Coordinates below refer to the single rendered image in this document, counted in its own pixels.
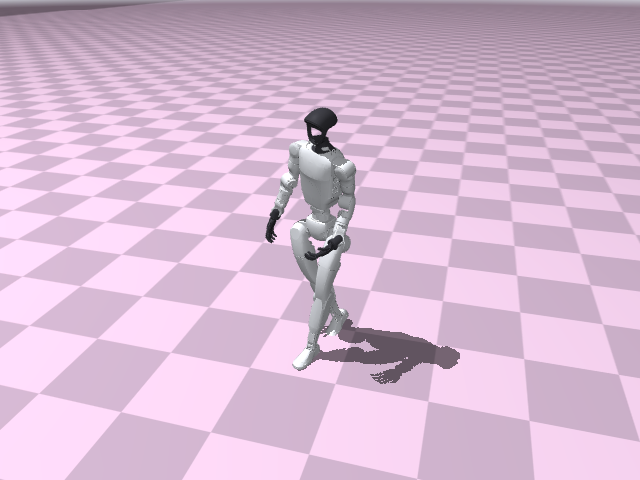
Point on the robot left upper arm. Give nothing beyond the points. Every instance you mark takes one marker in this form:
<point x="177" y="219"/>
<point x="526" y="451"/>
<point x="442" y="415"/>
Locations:
<point x="345" y="171"/>

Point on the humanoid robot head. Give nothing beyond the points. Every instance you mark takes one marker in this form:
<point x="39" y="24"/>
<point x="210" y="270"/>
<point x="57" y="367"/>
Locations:
<point x="321" y="119"/>

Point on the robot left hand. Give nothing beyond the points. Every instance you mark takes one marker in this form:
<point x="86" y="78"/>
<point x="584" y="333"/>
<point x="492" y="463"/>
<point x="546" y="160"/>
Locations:
<point x="332" y="245"/>

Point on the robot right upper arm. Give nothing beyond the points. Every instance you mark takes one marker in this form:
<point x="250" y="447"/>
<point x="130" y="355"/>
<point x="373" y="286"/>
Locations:
<point x="290" y="179"/>

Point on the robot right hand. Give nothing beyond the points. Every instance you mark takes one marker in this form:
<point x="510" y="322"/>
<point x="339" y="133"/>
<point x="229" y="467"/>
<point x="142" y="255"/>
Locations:
<point x="270" y="226"/>

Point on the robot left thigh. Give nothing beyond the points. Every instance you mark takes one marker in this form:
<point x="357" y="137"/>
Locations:
<point x="328" y="267"/>

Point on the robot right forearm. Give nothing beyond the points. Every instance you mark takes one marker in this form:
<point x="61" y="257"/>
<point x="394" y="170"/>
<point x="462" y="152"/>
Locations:
<point x="282" y="199"/>

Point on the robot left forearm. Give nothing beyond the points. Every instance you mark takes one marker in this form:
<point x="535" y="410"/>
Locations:
<point x="342" y="221"/>

